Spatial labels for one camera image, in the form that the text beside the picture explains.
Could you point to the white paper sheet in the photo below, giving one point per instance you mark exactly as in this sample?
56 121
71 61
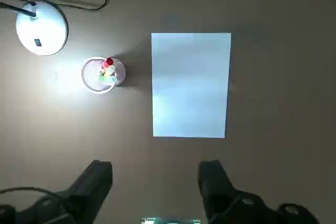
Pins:
190 85

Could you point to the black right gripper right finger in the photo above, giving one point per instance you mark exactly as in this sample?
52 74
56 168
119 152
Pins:
218 190

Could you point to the yellow marker pen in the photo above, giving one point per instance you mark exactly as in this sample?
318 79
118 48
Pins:
106 71

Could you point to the red marker pen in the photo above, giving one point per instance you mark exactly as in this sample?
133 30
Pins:
109 62

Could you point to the green marker pen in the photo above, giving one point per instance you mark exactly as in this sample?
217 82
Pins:
109 79

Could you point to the clear plastic cup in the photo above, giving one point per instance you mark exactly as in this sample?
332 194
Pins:
119 73

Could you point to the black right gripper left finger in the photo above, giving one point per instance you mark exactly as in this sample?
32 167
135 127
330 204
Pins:
89 184

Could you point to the white gooseneck desk lamp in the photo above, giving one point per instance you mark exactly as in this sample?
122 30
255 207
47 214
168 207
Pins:
42 30

